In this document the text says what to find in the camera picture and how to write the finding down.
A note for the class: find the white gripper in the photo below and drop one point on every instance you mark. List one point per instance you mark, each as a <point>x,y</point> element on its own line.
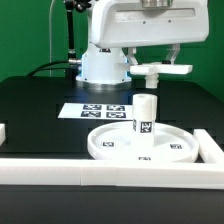
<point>127,23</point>

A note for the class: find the white U-shaped fence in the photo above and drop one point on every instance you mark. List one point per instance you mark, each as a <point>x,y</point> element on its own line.
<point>209,174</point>

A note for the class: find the white marker sheet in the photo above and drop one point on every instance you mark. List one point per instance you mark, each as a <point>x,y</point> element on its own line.
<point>95,111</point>

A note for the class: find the white round table top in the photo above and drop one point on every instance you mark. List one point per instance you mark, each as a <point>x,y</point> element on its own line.
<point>118,141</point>

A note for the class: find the white cross-shaped table base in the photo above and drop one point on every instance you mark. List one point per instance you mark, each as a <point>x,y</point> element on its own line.
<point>153,70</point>

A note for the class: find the black camera pole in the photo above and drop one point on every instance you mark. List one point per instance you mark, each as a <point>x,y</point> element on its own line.
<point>80,6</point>

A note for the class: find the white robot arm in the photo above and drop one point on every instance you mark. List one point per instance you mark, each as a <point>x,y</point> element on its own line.
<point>108,68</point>

